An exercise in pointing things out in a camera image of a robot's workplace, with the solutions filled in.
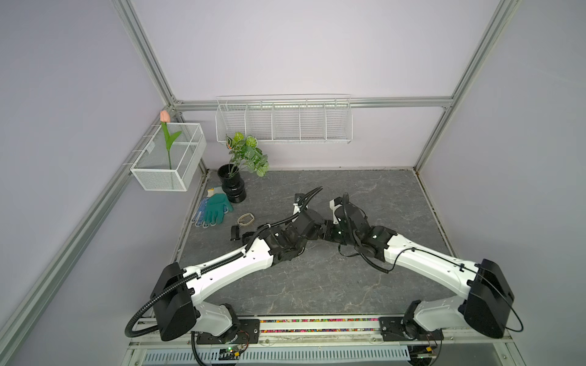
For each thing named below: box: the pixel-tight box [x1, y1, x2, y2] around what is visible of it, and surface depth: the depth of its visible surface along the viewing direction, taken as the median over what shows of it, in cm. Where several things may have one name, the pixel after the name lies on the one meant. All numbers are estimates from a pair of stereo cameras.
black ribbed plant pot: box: [217, 163, 247, 204], surface depth 103 cm
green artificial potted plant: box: [225, 131, 270, 177], surface depth 89 cm
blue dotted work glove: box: [191, 196, 210, 228], surface depth 104 cm
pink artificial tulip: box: [159, 109, 183, 171], surface depth 85 cm
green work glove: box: [202, 193, 234, 225], surface depth 107 cm
